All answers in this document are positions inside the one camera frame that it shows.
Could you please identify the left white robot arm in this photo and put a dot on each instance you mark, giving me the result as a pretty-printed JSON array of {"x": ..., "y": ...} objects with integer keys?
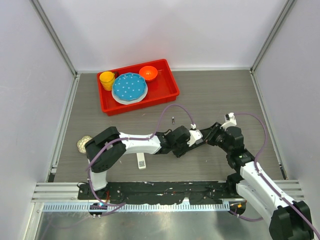
[{"x": 105, "y": 149}]

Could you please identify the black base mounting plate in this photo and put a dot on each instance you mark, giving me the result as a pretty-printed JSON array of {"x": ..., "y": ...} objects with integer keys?
[{"x": 161, "y": 192}]

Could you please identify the orange bowl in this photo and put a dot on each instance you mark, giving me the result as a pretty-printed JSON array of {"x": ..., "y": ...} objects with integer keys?
[{"x": 149, "y": 73}]

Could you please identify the white slim remote control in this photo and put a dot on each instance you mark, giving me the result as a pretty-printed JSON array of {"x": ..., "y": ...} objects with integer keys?
[{"x": 141, "y": 161}]

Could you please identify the white plate under blue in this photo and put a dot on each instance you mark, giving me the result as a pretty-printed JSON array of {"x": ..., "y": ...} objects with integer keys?
[{"x": 126, "y": 95}]

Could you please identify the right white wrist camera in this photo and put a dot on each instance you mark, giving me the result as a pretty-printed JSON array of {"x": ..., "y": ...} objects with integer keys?
[{"x": 230, "y": 121}]

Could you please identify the blue dotted plate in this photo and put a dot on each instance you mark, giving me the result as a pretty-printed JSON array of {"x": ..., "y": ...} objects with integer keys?
[{"x": 129, "y": 79}]

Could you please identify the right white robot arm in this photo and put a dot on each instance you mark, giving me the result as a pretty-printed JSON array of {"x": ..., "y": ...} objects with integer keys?
[{"x": 287, "y": 218}]

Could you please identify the red plastic tray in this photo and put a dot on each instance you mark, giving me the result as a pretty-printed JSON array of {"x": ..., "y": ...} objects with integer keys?
[{"x": 162, "y": 89}]

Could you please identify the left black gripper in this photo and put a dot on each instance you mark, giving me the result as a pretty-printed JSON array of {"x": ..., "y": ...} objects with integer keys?
[{"x": 187, "y": 148}]

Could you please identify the white slotted cable duct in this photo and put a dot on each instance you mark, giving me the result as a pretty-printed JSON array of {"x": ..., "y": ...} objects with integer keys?
[{"x": 89, "y": 207}]

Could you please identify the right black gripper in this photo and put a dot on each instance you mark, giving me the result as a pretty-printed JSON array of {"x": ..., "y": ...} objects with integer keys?
[{"x": 209, "y": 133}]

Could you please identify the black remote control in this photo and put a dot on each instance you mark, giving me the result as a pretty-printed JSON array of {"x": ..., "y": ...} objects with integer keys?
[{"x": 198, "y": 143}]

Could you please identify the yellow mug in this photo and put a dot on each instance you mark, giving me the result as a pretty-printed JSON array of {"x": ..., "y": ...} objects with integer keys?
[{"x": 107, "y": 79}]

